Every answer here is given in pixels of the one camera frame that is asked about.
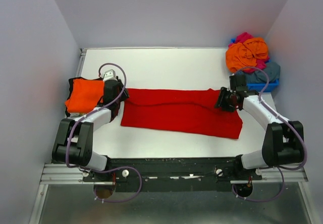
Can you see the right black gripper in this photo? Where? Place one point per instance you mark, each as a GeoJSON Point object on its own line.
{"type": "Point", "coordinates": [220, 100]}

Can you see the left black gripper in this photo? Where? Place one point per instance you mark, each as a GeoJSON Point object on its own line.
{"type": "Point", "coordinates": [125, 95]}

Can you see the red t-shirt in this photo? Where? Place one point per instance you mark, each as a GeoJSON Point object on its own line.
{"type": "Point", "coordinates": [188, 111]}

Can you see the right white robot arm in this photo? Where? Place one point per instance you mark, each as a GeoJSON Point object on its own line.
{"type": "Point", "coordinates": [284, 139]}

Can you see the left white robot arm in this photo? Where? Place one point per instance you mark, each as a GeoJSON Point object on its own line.
{"type": "Point", "coordinates": [91, 104]}

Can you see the blue plastic bin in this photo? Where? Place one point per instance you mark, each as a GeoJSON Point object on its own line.
{"type": "Point", "coordinates": [259, 86]}

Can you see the crumpled orange t-shirt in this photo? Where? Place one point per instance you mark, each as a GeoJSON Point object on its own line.
{"type": "Point", "coordinates": [246, 53]}

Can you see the crumpled magenta t-shirt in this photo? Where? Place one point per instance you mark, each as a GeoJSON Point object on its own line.
{"type": "Point", "coordinates": [243, 37]}

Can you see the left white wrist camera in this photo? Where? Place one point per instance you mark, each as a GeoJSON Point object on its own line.
{"type": "Point", "coordinates": [109, 75]}

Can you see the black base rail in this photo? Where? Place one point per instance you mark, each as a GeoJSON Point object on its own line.
{"type": "Point", "coordinates": [174, 174]}

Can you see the aluminium frame rail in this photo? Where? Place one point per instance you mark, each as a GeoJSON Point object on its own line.
{"type": "Point", "coordinates": [71, 153]}

